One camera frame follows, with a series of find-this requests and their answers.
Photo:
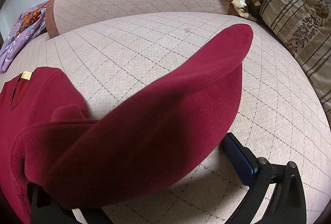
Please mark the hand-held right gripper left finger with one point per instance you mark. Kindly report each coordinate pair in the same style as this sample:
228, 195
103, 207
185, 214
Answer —
41, 204

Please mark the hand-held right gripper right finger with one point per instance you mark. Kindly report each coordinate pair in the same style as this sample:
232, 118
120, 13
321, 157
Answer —
238, 159

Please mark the red knit sweater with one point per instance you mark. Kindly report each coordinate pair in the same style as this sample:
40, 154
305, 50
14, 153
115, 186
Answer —
129, 136

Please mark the beige quilted sofa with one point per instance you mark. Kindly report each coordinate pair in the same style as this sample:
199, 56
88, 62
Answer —
155, 45

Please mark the striped beige pillow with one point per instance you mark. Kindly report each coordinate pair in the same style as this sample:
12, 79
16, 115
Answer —
297, 20

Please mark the purple floral cloth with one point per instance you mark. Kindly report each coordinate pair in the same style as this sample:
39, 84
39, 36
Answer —
15, 45

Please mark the orange patterned cloth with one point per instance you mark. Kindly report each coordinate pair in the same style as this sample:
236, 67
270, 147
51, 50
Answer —
32, 18

